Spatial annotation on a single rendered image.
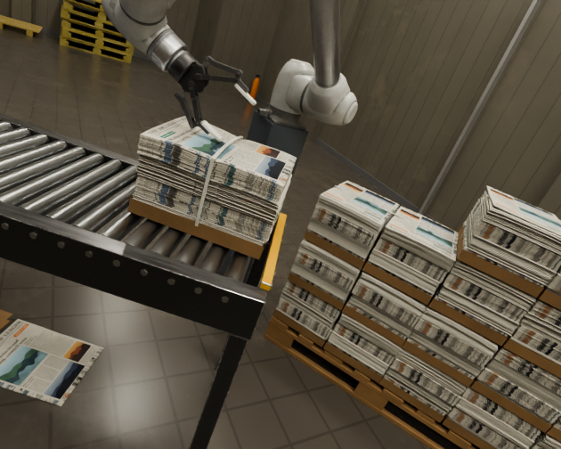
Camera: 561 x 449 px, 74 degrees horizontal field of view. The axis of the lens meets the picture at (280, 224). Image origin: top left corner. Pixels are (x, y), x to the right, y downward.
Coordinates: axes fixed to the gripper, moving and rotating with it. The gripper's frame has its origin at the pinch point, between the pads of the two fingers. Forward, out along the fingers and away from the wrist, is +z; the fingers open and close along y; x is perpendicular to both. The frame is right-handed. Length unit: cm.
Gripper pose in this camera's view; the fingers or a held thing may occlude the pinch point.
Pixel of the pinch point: (234, 119)
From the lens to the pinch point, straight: 104.7
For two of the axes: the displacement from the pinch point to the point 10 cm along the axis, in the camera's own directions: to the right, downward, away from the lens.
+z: 7.0, 6.8, 2.3
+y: -7.1, 6.1, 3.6
